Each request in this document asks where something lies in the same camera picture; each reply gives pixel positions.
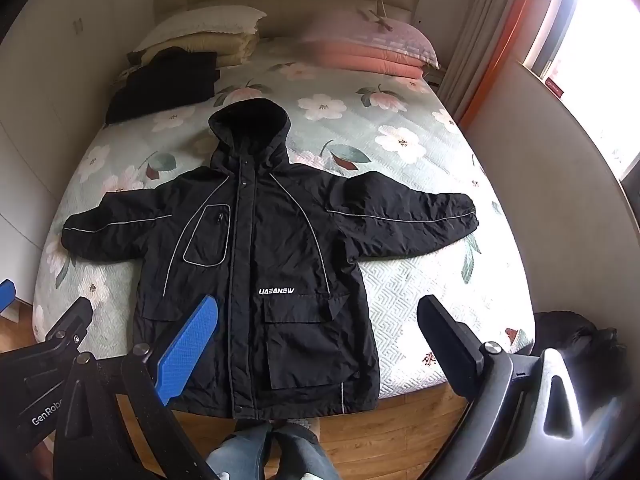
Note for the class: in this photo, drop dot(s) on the bed with floral bedspread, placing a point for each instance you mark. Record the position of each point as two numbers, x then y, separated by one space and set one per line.
425 160

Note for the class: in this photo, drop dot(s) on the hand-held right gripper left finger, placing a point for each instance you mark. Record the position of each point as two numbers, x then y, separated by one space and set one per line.
189 350

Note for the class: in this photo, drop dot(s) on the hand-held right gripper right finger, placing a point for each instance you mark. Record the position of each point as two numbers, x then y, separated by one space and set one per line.
450 345

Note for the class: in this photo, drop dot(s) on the beige folded blanket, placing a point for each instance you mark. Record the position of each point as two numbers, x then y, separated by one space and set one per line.
220 47

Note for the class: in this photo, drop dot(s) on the window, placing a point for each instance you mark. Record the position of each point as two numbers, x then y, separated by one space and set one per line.
595 60

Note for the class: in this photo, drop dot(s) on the black hooded jacket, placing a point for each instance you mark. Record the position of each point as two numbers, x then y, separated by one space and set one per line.
290 240

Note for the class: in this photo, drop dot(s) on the pink folded blanket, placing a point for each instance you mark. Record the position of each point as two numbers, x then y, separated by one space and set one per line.
365 62

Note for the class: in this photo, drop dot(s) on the white wardrobe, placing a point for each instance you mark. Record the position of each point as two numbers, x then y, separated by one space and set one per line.
30 160

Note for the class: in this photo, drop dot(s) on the lilac pillow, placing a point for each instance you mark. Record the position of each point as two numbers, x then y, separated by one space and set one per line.
370 35

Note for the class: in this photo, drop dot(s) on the white pillow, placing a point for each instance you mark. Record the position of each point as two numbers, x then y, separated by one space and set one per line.
205 22

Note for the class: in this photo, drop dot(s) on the black folded garment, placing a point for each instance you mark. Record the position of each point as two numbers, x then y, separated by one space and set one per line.
160 85

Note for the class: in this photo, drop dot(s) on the person's legs in jeans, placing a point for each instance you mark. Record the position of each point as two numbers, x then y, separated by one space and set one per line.
260 452

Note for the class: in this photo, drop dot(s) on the beige and orange curtain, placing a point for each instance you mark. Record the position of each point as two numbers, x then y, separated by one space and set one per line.
490 40

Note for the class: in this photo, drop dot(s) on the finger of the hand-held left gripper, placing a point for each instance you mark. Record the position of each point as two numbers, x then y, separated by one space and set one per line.
6 297
72 322

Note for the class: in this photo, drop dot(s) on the dark cloth on floor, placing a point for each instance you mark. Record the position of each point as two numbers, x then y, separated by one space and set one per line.
575 345

